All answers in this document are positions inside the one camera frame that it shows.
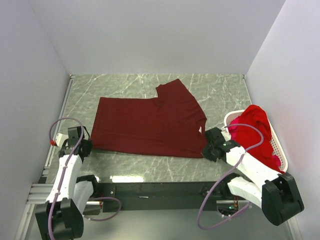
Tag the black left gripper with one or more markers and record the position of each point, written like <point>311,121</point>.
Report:
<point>88,146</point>

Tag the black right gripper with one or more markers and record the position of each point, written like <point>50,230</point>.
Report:
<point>207,154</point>

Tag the dark red t shirt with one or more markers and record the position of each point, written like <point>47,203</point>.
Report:
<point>171,124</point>

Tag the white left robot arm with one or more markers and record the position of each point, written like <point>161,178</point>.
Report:
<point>61,216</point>

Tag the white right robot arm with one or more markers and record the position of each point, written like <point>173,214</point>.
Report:
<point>276,193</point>

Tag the pink garment in basket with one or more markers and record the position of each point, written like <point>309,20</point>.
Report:
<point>233,128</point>

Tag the bright red t shirt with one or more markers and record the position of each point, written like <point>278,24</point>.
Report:
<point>253,125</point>

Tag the white perforated laundry basket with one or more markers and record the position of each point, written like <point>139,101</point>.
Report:
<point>275,143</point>

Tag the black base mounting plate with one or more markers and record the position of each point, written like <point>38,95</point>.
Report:
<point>144,196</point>

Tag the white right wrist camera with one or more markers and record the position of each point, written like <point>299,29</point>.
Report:
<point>225,134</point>

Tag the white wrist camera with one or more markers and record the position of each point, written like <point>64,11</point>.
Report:
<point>225,134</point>
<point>59,140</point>

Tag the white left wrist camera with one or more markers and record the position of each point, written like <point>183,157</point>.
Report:
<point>59,140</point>

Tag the aluminium frame rail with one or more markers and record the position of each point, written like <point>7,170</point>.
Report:
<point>39,192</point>

